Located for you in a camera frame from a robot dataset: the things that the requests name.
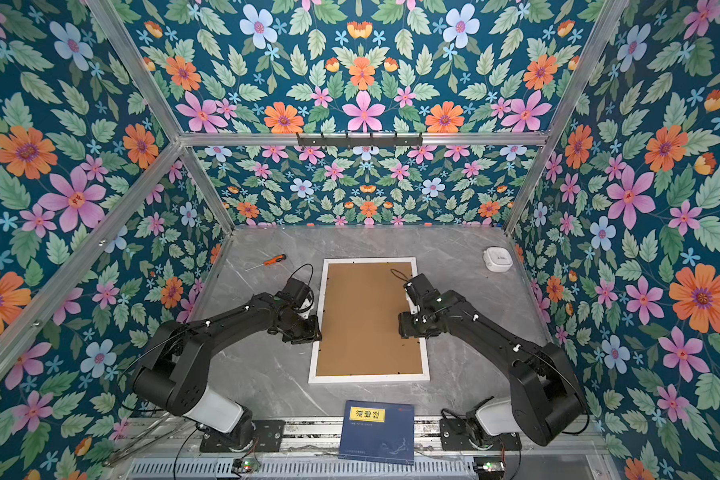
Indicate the brown frame backing board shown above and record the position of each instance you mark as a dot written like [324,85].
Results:
[366,318]

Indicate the black hook rail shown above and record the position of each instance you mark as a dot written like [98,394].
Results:
[347,140]

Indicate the small circuit board left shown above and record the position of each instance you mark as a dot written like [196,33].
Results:
[245,466]

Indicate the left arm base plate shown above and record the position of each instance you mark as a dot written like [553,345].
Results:
[250,435]

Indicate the orange handled screwdriver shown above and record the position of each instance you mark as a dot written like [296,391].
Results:
[269,262]

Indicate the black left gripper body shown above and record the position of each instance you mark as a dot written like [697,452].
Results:
[302,329]

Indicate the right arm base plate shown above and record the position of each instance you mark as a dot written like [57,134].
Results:
[462,434]

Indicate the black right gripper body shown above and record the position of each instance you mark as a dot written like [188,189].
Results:
[413,324]

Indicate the small circuit board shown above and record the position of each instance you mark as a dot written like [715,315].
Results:
[245,466]
[489,469]

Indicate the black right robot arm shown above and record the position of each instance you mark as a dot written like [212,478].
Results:
[545,397]

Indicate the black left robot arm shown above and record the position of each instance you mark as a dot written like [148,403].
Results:
[173,372]

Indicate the small circuit board right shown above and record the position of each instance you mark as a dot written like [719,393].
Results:
[489,469]

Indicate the white round device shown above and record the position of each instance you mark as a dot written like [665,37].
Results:
[497,259]

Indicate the blue booklet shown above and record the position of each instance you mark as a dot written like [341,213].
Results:
[377,432]

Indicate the white picture frame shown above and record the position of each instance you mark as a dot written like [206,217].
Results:
[313,360]

